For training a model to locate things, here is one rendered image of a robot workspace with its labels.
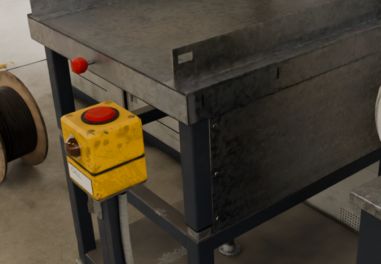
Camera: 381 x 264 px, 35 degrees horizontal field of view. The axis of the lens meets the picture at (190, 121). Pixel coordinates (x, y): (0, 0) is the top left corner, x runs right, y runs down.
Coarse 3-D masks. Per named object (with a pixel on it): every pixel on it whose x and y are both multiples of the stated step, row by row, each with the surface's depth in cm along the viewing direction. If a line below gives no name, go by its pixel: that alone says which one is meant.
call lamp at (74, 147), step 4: (72, 136) 77; (68, 140) 77; (72, 140) 77; (76, 140) 77; (64, 144) 78; (68, 144) 77; (72, 144) 77; (76, 144) 77; (80, 144) 77; (68, 148) 77; (72, 148) 77; (76, 148) 77; (80, 148) 77; (68, 152) 77; (72, 152) 77; (76, 152) 77; (80, 152) 77; (72, 156) 78; (76, 156) 77; (80, 156) 77
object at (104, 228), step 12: (96, 204) 84; (108, 204) 82; (120, 204) 84; (108, 216) 83; (120, 216) 85; (108, 228) 84; (120, 228) 86; (108, 240) 86; (120, 240) 88; (108, 252) 87; (120, 252) 88
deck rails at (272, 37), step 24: (48, 0) 139; (72, 0) 143; (96, 0) 147; (120, 0) 147; (336, 0) 116; (360, 0) 120; (264, 24) 106; (288, 24) 110; (312, 24) 114; (336, 24) 118; (360, 24) 122; (192, 48) 98; (216, 48) 101; (240, 48) 104; (264, 48) 108; (288, 48) 112; (192, 72) 100; (216, 72) 103
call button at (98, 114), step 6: (96, 108) 80; (102, 108) 79; (108, 108) 79; (84, 114) 79; (90, 114) 78; (96, 114) 78; (102, 114) 78; (108, 114) 78; (114, 114) 78; (90, 120) 77; (96, 120) 77; (102, 120) 77
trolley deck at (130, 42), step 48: (144, 0) 148; (192, 0) 146; (240, 0) 144; (288, 0) 142; (96, 48) 118; (144, 48) 117; (336, 48) 115; (144, 96) 108; (192, 96) 97; (240, 96) 104
